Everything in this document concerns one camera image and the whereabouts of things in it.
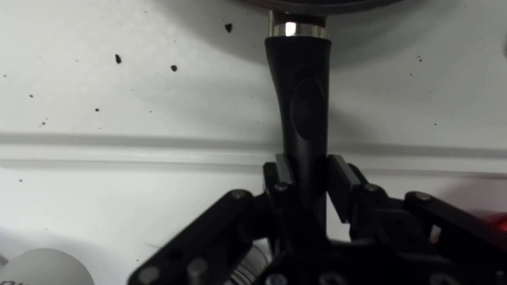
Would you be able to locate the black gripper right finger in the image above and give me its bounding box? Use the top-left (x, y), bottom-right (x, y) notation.
top-left (324, 152), bottom-right (507, 285)

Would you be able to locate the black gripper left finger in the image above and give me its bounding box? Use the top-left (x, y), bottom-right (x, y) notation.
top-left (126, 152), bottom-right (294, 285)

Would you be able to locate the dark frying pan black handle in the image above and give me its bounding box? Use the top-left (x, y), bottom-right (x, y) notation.
top-left (232, 0), bottom-right (416, 255)

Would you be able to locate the round white table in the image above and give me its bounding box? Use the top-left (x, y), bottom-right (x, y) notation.
top-left (0, 166), bottom-right (507, 285)

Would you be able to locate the white mug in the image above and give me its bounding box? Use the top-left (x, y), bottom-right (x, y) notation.
top-left (0, 247), bottom-right (99, 285)

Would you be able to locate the white plastic tray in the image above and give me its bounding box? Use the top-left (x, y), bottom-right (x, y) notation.
top-left (0, 0), bottom-right (507, 177)

